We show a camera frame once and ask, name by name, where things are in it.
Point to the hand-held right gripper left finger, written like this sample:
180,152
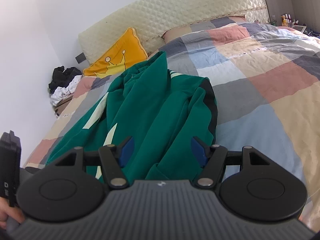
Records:
126,151

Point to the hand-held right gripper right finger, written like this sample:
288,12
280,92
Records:
198,151

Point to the green hoodie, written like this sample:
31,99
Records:
155,110

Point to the white clothes pile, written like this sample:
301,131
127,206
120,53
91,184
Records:
65,90

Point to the black clothes pile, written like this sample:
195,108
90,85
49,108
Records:
62,76

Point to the person's left hand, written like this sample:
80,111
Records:
10,213

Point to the brown nightstand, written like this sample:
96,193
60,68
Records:
62,106

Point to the checked pastel blanket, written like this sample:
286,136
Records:
250,80

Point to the pink bed pillow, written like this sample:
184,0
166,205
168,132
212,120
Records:
170,33

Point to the cream quilted headboard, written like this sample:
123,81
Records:
180,10

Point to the cluster of toiletry bottles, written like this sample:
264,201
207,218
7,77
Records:
287,20

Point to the dark wall socket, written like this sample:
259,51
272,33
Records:
80,58

